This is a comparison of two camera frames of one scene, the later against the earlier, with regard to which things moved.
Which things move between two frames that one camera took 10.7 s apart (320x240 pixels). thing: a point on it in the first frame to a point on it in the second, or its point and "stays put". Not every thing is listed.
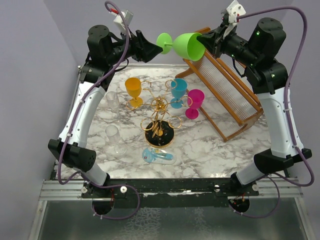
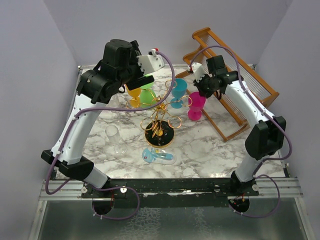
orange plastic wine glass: [133, 85] stays put
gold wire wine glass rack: [158, 133] stays put
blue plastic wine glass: [178, 87] stays put
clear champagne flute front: [113, 136] stays put
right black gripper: [215, 41] to [206, 94]
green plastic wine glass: [186, 44] to [148, 97]
